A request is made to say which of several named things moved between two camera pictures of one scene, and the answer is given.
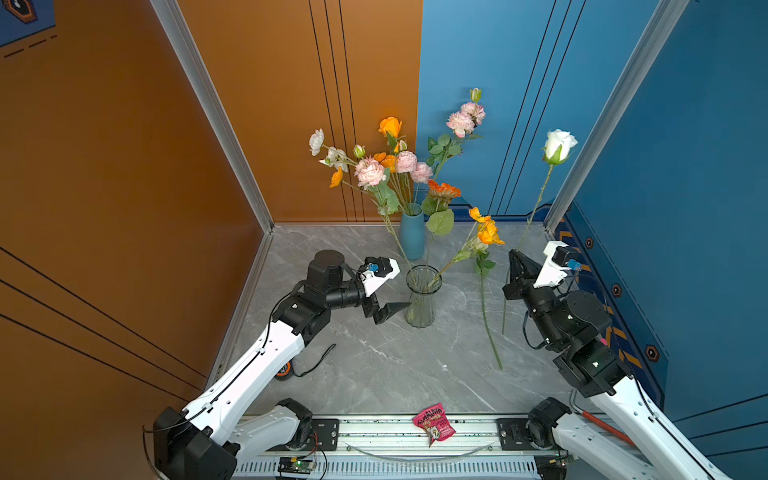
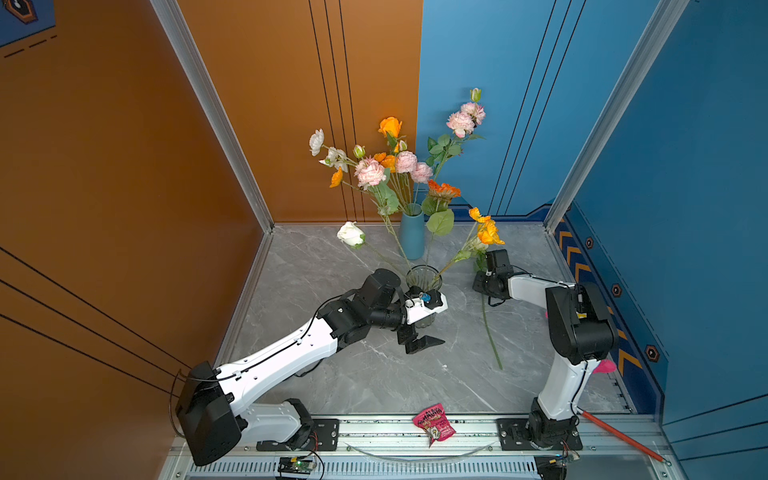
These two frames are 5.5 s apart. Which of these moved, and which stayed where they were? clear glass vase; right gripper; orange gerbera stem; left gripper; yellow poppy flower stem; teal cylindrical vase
Moved: right gripper; left gripper
Stayed: yellow poppy flower stem; teal cylindrical vase; orange gerbera stem; clear glass vase
